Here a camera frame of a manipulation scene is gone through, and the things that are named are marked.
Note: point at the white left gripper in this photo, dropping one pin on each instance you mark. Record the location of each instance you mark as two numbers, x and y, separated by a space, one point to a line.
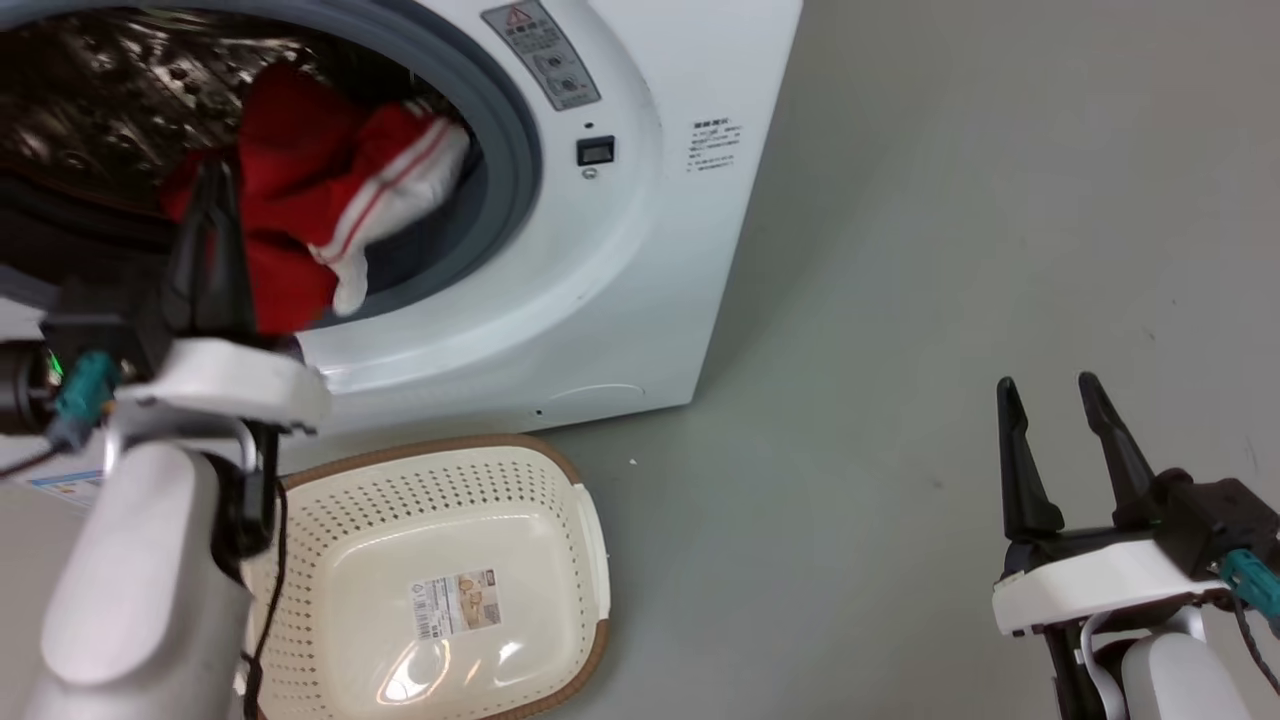
230 380

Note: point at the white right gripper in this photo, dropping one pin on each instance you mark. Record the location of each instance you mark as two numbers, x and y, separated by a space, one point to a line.
1090 585

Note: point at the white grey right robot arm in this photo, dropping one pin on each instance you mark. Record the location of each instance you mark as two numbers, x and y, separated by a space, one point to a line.
1165 670

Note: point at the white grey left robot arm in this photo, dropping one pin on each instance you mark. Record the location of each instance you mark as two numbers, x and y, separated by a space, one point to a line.
130 590

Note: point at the cream perforated laundry basket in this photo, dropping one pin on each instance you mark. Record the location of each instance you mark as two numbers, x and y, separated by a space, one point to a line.
440 520

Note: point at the printed paper basket label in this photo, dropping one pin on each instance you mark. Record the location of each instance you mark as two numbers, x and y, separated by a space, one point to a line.
456 602

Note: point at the white front-load washing machine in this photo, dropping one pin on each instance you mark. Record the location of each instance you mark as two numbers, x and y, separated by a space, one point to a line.
640 280

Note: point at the red and white garment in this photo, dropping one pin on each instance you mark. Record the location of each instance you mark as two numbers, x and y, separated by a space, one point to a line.
300 170

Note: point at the grey warning sticker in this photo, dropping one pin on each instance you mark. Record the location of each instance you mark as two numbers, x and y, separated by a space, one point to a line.
542 50

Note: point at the black door latch socket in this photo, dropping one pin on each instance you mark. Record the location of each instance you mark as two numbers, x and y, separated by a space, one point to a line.
596 150

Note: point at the small printed text label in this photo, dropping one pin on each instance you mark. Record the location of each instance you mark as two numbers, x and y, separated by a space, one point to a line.
716 146

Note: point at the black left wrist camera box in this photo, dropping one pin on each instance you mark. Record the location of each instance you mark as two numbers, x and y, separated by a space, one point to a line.
95 335

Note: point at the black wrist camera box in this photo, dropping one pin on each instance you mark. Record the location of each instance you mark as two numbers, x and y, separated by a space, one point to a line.
1210 520
95 335

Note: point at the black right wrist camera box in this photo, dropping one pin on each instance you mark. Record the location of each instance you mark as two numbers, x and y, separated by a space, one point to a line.
1210 520

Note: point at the teal left camera connector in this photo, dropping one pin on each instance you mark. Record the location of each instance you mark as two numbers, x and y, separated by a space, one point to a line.
85 395

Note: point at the teal camera connector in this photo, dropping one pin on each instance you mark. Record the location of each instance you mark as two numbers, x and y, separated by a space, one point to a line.
85 395
1255 580

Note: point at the teal right camera connector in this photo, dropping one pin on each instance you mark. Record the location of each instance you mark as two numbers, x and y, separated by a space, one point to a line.
1255 580

